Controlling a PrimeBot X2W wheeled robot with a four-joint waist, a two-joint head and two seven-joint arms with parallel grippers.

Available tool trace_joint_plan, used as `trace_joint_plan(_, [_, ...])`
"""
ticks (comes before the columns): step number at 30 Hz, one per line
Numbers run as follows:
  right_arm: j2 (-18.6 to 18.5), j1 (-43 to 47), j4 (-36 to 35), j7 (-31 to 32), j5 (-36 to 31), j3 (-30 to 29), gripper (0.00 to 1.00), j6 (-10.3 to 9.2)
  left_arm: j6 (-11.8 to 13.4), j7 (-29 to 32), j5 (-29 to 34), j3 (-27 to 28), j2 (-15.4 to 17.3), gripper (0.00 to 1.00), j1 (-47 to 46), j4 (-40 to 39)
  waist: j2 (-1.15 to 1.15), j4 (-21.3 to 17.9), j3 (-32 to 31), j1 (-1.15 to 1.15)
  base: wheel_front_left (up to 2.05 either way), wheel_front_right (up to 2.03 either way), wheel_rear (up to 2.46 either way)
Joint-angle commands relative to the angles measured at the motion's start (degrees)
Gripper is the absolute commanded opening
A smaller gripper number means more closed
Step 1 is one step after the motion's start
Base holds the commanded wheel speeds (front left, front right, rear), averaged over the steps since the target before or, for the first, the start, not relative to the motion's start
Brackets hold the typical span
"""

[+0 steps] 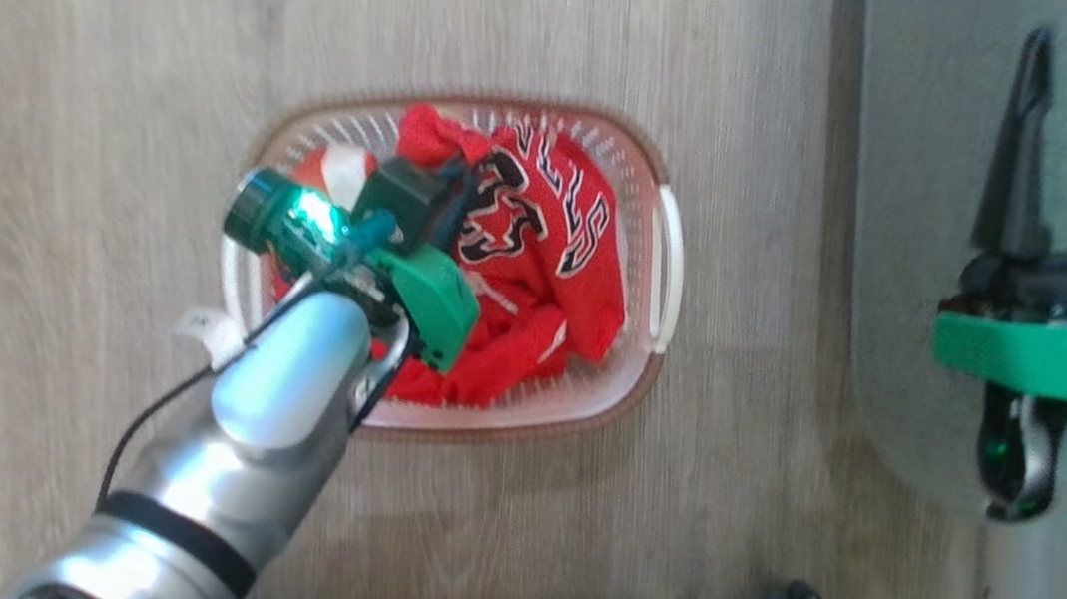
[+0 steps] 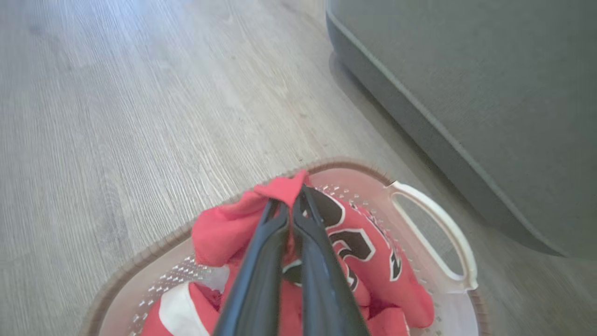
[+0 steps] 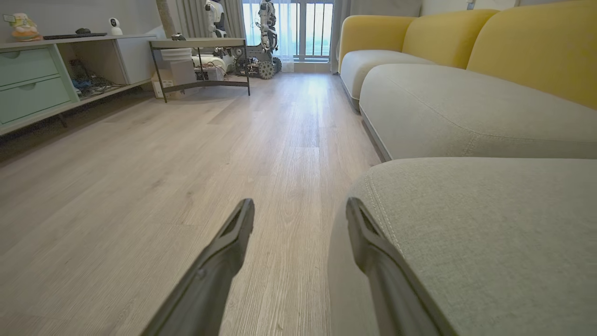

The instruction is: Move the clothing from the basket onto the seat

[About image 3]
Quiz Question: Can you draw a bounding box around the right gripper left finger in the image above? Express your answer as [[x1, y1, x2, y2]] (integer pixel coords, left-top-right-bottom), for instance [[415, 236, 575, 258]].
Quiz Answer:
[[141, 198, 256, 336]]

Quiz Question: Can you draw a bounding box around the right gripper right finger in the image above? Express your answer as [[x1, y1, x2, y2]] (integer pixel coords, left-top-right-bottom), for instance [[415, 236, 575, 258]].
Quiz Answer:
[[346, 197, 460, 336]]

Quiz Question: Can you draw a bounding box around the grey sofa seat cushion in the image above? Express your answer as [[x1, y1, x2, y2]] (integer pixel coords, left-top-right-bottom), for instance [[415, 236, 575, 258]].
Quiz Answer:
[[340, 49, 437, 111], [359, 63, 597, 162]]

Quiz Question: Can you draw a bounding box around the grey sofa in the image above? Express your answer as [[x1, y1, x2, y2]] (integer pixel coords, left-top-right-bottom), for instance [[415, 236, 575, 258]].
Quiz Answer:
[[326, 157, 597, 336]]

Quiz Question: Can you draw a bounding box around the small grey box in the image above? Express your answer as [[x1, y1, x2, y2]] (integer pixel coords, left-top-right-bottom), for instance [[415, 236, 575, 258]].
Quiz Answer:
[[194, 66, 225, 82]]

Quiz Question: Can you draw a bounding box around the white cardboard box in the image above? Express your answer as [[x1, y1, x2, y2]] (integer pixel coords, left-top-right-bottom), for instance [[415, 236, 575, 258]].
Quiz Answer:
[[152, 60, 197, 99]]

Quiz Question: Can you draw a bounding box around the white round container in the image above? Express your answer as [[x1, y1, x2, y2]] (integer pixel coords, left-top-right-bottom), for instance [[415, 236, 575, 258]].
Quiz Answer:
[[160, 48, 193, 62]]

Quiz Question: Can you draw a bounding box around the white low media cabinet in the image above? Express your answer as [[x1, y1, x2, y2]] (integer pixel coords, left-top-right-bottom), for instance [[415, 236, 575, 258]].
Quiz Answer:
[[0, 34, 159, 137]]

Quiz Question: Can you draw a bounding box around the mint green cabinet drawer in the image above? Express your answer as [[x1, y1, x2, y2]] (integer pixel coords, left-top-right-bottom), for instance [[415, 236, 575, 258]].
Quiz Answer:
[[0, 47, 60, 88], [0, 76, 73, 126]]

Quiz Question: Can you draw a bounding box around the yellow sofa backrest cushion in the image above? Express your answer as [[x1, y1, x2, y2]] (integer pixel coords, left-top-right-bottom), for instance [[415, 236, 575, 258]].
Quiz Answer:
[[466, 0, 597, 111], [402, 9, 500, 70]]

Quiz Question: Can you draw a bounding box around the yellow sofa backrest with armrest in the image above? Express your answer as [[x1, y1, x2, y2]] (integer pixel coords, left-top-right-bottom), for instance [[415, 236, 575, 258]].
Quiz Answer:
[[339, 15, 417, 71]]

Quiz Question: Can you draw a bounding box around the white robot on wheeled base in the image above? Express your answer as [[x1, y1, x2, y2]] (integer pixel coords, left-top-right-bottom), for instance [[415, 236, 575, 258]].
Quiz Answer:
[[233, 0, 283, 80]]

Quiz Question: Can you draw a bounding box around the sheer white curtain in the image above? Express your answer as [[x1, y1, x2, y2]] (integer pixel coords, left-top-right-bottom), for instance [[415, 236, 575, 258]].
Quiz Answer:
[[242, 0, 300, 73]]

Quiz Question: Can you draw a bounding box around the grey curtain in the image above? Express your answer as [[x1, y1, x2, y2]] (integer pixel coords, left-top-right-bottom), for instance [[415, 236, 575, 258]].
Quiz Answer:
[[175, 0, 246, 39], [330, 0, 353, 74]]

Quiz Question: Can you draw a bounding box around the white humanoid robot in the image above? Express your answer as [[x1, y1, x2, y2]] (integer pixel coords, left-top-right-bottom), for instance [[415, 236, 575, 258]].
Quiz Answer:
[[205, 0, 228, 38]]

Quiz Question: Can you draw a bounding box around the balcony railing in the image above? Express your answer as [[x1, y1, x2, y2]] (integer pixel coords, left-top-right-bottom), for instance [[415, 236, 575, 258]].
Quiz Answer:
[[294, 2, 334, 62]]

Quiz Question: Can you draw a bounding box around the flat black keyboard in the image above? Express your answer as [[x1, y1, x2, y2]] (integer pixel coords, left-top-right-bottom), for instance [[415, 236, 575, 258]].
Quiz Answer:
[[43, 32, 108, 41]]

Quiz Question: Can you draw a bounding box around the colourful toy figure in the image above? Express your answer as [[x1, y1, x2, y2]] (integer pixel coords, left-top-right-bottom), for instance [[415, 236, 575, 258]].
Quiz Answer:
[[10, 13, 43, 42]]

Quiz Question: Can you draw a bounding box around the tangle of cables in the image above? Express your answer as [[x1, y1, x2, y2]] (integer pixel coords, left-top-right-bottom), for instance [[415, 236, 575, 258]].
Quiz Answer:
[[70, 58, 123, 97]]

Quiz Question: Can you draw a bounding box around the metal frame side table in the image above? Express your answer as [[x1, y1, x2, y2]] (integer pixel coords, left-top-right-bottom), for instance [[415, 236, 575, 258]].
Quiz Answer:
[[149, 37, 251, 103]]

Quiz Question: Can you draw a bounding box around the brown post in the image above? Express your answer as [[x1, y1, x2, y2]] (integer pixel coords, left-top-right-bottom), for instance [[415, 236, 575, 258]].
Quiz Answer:
[[155, 0, 176, 39]]

